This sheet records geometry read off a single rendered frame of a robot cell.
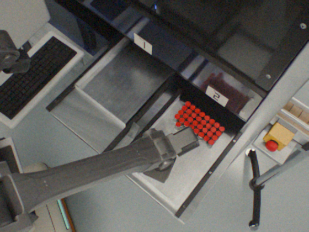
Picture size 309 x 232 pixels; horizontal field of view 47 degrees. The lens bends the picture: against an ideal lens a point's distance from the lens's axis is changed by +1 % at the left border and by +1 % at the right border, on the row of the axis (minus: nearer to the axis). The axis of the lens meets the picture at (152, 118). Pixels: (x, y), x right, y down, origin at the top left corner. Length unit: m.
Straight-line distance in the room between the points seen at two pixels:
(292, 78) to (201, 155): 0.49
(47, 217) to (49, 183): 1.34
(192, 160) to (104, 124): 0.36
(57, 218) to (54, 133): 0.64
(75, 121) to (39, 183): 0.81
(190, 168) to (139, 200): 0.90
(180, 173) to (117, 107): 0.35
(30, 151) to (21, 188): 1.77
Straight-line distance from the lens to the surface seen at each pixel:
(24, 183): 0.57
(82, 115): 1.37
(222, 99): 1.26
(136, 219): 2.14
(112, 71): 1.44
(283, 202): 2.32
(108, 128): 1.34
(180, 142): 0.82
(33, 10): 1.62
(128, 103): 1.38
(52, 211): 1.92
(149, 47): 1.33
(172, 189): 1.27
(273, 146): 1.25
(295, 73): 0.97
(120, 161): 0.67
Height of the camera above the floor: 2.13
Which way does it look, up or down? 67 degrees down
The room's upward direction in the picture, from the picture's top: 5 degrees clockwise
